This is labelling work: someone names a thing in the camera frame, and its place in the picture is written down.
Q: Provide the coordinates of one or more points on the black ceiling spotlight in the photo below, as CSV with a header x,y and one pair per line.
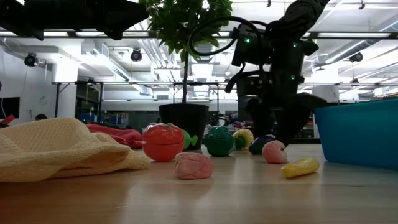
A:
x,y
31,59
356,57
136,55

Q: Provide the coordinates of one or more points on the red toy tomato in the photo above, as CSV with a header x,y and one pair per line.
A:
x,y
163,143

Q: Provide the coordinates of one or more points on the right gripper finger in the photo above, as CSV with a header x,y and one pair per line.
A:
x,y
261,115
295,115

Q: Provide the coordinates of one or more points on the light green toy pear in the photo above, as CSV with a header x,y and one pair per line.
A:
x,y
188,139

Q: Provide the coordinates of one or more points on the green toy bell pepper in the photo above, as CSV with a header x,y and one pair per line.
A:
x,y
219,141

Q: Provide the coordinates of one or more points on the yellow toy banana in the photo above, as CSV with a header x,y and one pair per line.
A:
x,y
300,168

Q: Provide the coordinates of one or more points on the yellow waffle cloth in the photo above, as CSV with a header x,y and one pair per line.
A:
x,y
46,149

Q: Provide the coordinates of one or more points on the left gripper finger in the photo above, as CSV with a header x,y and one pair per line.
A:
x,y
124,14
114,35

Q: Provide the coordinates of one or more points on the red cloth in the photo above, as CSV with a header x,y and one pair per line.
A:
x,y
121,135

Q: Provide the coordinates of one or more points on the yellow toy pineapple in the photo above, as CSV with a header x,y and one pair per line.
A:
x,y
245,135

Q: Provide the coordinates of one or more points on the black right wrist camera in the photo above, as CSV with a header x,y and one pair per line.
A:
x,y
248,49

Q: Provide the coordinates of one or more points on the green potted plant black pot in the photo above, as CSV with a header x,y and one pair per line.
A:
x,y
186,118

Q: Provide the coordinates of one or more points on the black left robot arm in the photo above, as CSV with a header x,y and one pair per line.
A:
x,y
9,18

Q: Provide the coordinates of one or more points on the red angled bar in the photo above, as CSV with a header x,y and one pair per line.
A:
x,y
7,120

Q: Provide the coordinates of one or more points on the purple toy eggplant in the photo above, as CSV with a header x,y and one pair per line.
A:
x,y
256,146

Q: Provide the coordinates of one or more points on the pink toy garlic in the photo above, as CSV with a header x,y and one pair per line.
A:
x,y
193,166
273,153

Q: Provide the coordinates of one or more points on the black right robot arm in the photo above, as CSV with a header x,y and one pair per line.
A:
x,y
298,15

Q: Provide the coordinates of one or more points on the dark wall screen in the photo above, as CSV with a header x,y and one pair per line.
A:
x,y
11,107

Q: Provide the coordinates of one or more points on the blue plastic tupperware container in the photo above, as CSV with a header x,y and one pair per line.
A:
x,y
357,133

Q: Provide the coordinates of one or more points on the black background rack frame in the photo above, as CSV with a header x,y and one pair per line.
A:
x,y
57,99

